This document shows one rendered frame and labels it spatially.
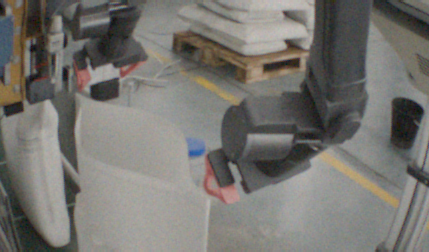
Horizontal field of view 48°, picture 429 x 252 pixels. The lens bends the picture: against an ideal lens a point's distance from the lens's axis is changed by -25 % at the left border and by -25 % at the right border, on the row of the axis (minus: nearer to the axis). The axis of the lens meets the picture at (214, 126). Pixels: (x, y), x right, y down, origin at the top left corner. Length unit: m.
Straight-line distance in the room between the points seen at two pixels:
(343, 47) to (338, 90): 0.06
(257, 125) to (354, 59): 0.14
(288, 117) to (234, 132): 0.06
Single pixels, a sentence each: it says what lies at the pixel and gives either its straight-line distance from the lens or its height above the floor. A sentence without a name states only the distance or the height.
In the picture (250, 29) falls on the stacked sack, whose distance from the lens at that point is 3.87.
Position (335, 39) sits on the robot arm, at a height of 1.36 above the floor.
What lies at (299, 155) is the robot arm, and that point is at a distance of 0.68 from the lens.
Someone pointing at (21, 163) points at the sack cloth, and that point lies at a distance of 1.63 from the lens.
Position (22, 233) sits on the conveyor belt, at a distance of 1.85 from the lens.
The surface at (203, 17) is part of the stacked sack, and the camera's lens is 4.17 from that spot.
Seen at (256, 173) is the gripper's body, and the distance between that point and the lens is 0.73.
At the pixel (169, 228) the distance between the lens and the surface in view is 0.95.
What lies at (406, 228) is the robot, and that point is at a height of 0.79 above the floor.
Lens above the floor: 1.51
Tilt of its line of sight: 27 degrees down
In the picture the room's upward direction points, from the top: 4 degrees clockwise
